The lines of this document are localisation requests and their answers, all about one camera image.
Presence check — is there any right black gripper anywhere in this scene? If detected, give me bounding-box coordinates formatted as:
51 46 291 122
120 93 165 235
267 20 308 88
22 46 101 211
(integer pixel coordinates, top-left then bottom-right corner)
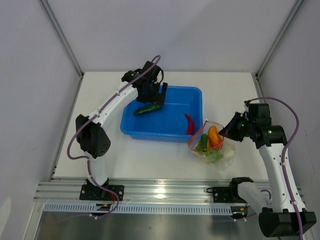
218 112 255 143

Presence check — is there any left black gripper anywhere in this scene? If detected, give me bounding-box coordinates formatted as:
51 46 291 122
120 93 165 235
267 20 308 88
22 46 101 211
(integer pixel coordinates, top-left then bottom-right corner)
136 81 168 107

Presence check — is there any orange red mango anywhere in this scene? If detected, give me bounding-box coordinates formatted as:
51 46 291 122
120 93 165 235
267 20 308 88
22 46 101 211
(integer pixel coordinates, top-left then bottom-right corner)
207 125 222 148

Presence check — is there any clear zip top bag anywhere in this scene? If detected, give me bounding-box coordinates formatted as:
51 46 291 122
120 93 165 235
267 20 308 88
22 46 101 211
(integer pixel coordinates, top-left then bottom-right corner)
188 119 235 171

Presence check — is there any green chili pepper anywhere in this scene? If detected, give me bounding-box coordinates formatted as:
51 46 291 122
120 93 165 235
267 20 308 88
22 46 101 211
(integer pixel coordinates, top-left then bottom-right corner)
200 133 208 152

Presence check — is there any dark green cucumber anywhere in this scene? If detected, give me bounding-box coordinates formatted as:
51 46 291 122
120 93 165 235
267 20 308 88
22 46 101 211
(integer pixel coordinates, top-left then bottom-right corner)
133 104 163 116

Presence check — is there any green grape bunch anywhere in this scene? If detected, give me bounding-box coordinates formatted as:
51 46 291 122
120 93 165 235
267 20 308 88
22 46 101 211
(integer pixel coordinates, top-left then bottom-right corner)
200 149 224 164

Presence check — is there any red chili pepper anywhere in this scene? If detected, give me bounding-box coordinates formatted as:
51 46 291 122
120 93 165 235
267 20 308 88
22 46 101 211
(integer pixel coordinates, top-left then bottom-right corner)
184 113 194 136

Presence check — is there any white cauliflower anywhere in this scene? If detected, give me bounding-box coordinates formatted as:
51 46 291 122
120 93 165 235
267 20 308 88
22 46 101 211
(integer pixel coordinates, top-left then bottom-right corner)
220 144 236 160

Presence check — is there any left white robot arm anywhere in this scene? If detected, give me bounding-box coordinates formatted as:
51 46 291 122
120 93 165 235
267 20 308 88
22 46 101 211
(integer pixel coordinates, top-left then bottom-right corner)
72 56 168 200

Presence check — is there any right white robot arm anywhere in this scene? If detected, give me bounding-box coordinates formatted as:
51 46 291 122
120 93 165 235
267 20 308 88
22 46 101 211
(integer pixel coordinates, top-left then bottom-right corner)
219 100 317 239

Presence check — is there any blue plastic bin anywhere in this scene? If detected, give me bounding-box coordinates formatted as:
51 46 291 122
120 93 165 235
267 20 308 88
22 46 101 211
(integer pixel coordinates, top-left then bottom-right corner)
120 86 204 143

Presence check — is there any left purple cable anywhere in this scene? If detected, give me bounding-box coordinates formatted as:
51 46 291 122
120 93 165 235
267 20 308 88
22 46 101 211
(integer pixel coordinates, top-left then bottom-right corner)
66 55 161 220

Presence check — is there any right aluminium frame post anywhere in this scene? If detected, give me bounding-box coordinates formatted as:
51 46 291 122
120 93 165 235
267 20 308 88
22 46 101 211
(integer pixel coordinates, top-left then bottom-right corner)
254 0 307 79

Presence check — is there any aluminium frame post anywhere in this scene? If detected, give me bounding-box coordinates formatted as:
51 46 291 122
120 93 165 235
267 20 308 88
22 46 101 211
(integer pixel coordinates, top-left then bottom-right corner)
254 0 307 79
37 0 85 78

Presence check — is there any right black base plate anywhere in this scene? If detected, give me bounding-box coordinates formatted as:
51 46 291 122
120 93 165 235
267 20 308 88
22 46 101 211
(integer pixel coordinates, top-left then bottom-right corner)
206 186 246 204

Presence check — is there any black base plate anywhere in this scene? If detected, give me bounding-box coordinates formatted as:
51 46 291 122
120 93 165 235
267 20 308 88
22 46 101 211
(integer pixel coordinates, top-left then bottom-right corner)
79 183 125 201
206 186 246 204

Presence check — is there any aluminium mounting rail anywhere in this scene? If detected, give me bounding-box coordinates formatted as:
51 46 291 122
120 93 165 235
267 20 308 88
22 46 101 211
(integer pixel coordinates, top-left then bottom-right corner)
33 178 230 205

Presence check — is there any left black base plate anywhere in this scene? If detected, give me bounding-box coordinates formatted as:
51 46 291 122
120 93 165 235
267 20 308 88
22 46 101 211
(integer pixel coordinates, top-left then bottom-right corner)
79 183 125 201

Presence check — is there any left aluminium frame post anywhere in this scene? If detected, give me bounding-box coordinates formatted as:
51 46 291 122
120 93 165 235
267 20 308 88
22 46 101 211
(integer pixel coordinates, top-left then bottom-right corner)
37 0 85 78

